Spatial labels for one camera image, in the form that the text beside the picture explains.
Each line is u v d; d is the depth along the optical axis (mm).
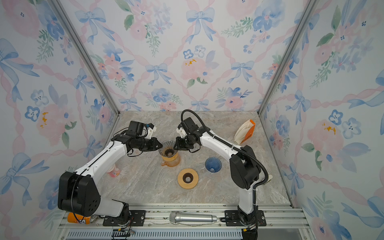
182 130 816
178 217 717
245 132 999
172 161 880
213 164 921
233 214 748
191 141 732
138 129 679
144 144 716
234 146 516
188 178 875
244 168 487
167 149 871
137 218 741
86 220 690
